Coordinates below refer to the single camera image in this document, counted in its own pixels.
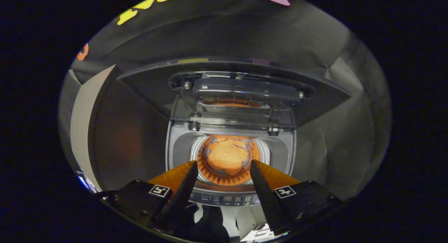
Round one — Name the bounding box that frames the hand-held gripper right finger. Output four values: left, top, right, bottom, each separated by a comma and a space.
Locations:
250, 159, 343, 236

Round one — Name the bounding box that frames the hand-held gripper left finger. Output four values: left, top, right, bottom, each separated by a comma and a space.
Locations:
100, 160, 199, 236

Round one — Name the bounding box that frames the orange polo shirt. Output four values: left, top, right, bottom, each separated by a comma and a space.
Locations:
205, 138, 251, 177

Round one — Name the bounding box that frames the transparent washing machine lid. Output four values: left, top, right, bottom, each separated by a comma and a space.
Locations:
117, 58, 352, 137

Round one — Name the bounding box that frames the grey cabinet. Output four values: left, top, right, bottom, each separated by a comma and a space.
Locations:
69, 64, 172, 193

